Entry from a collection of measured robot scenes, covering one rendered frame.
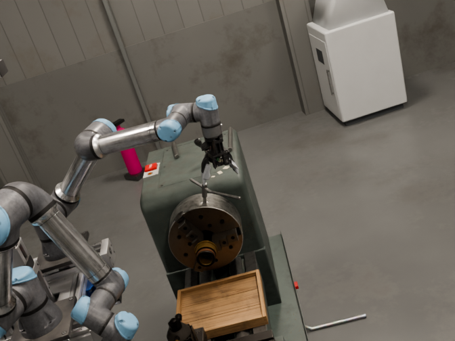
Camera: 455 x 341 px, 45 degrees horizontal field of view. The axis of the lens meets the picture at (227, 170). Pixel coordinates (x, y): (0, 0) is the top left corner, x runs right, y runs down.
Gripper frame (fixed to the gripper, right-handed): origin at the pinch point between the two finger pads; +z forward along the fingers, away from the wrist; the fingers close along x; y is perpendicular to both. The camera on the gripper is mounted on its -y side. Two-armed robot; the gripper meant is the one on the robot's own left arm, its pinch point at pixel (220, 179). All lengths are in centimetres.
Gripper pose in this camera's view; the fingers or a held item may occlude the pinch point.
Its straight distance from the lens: 217.2
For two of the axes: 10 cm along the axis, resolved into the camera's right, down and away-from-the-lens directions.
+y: 4.0, 3.3, -8.5
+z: 1.8, 8.9, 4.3
